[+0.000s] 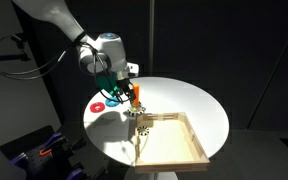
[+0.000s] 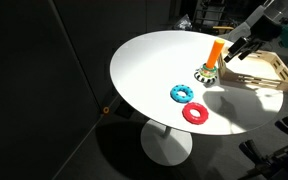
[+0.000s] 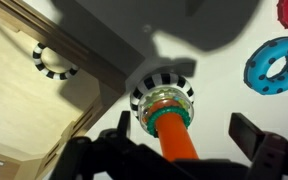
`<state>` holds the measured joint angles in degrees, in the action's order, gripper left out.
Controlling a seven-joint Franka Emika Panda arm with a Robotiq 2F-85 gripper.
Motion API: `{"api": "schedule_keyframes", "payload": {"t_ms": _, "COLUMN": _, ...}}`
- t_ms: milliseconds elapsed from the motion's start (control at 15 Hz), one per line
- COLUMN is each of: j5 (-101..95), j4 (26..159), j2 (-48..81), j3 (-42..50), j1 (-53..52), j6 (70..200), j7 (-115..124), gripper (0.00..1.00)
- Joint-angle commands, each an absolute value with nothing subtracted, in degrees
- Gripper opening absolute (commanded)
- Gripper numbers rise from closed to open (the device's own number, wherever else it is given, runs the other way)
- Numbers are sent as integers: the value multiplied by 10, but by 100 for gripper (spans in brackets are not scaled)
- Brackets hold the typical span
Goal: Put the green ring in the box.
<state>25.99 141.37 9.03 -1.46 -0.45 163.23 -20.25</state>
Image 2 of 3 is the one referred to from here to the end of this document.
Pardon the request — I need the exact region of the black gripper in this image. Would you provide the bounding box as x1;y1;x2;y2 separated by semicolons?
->
223;14;283;64

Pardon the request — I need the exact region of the green knobbed ring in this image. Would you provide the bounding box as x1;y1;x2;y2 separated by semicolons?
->
202;63;219;73

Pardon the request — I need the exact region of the light wooden tray box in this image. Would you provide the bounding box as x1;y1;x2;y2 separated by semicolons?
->
217;49;288;93

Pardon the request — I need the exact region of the orange stacker peg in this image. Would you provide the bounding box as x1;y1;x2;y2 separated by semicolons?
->
205;38;226;70

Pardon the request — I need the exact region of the dark metal shelf cart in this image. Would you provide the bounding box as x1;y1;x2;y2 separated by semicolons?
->
192;0;238;34

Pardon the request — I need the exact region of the crumpled clear plastic bag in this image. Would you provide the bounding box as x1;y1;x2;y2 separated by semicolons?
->
173;13;194;32

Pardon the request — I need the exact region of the black stand equipment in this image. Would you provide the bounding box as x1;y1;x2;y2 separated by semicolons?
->
238;115;288;180

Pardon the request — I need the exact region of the black white striped ring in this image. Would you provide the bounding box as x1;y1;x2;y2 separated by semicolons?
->
193;68;218;85

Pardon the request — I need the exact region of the blue knobbed ring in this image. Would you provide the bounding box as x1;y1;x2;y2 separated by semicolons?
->
169;84;195;104

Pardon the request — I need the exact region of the red knobbed ring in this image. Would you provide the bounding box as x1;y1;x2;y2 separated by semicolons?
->
181;101;210;126

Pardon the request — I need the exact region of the white table pedestal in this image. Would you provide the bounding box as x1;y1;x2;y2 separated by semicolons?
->
140;119;194;167

